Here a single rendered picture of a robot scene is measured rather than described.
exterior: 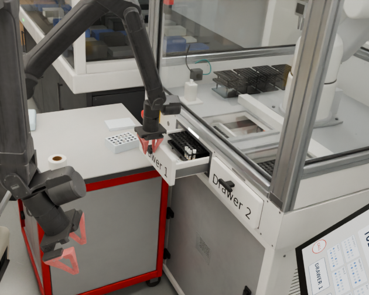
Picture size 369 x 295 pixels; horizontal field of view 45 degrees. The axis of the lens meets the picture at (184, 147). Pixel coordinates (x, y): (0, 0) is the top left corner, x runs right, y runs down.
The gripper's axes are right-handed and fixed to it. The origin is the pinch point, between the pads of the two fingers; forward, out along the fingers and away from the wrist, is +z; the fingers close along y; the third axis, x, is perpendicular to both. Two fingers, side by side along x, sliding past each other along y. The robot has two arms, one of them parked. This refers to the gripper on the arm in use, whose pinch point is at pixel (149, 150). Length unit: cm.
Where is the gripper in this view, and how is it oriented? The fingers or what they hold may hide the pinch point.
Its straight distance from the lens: 165.1
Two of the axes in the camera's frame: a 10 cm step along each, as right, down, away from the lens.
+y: 8.8, -1.6, 4.4
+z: -0.9, 8.7, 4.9
